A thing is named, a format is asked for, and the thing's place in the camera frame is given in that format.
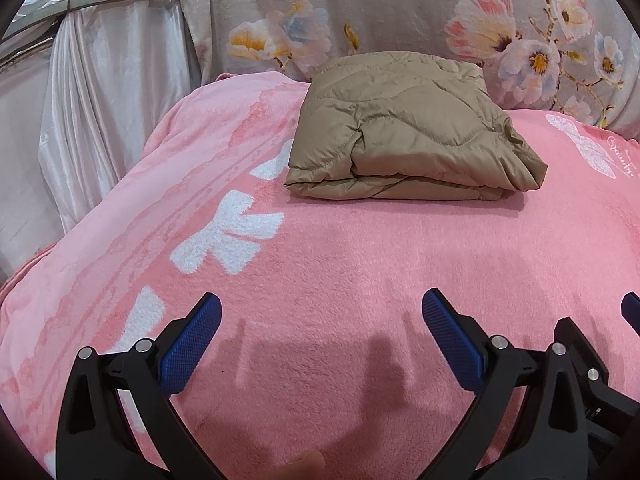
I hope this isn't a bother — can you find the grey floral bed sheet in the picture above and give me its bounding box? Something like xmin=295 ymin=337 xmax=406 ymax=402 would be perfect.
xmin=177 ymin=0 xmax=640 ymax=142

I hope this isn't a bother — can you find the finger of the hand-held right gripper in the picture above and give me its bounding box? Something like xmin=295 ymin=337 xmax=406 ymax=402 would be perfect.
xmin=554 ymin=316 xmax=640 ymax=427
xmin=621 ymin=292 xmax=640 ymax=337

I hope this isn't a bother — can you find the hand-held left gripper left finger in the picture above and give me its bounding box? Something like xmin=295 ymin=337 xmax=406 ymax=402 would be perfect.
xmin=55 ymin=292 xmax=223 ymax=480

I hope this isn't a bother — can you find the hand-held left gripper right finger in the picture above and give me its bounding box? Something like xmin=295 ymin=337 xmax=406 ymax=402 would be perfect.
xmin=421 ymin=287 xmax=597 ymax=480

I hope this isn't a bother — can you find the white satin curtain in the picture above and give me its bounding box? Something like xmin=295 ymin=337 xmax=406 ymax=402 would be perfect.
xmin=0 ymin=0 xmax=203 ymax=283

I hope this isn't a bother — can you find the grey curtain tieback band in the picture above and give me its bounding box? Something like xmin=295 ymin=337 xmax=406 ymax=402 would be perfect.
xmin=0 ymin=0 xmax=182 ymax=43

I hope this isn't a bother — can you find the pink printed blanket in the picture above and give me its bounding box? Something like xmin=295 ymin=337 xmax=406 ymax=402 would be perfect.
xmin=0 ymin=70 xmax=640 ymax=480

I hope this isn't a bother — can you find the tan quilted jacket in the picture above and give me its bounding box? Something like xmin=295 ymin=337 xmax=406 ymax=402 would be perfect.
xmin=283 ymin=51 xmax=549 ymax=202

